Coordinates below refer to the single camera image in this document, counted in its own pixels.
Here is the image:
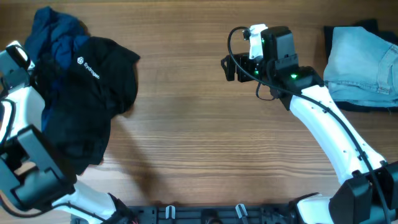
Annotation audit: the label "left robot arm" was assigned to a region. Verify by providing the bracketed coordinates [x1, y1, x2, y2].
[1, 40, 137, 223]

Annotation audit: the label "blue t-shirt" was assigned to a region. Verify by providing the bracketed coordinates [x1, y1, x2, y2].
[24, 6, 91, 131]

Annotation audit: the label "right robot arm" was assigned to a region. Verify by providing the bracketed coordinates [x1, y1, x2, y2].
[221, 24, 397, 223]

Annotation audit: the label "folded black garment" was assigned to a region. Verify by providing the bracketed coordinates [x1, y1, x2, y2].
[323, 18, 398, 113]

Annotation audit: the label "black polo shirt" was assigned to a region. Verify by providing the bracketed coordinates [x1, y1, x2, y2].
[34, 37, 140, 175]

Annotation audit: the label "folded light blue jeans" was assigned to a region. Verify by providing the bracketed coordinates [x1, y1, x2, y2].
[323, 26, 398, 108]

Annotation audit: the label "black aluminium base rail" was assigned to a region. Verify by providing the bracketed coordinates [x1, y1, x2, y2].
[70, 203, 347, 224]

